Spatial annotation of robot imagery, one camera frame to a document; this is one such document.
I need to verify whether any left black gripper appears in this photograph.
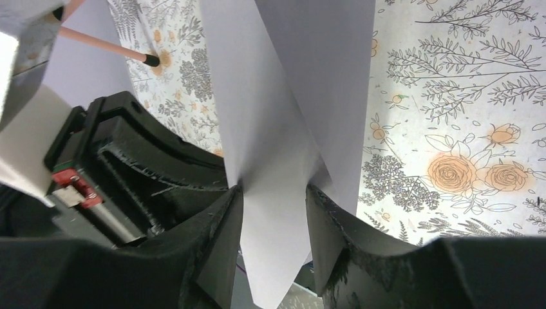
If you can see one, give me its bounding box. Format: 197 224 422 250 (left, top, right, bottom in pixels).
44 91 229 247

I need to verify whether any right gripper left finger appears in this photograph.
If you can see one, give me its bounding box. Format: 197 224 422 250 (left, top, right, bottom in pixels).
1 186 243 308

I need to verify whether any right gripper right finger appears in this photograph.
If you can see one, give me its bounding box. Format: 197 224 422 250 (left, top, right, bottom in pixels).
306 185 545 308

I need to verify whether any grey lavender envelope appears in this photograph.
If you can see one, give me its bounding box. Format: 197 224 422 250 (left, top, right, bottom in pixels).
200 1 375 308

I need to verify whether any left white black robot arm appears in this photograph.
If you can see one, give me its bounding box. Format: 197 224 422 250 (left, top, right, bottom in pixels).
1 1 228 248

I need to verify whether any floral patterned table mat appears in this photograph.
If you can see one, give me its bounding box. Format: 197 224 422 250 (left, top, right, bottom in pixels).
109 1 545 245

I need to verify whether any pink perforated music stand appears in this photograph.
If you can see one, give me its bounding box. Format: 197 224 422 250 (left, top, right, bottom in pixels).
51 0 161 68

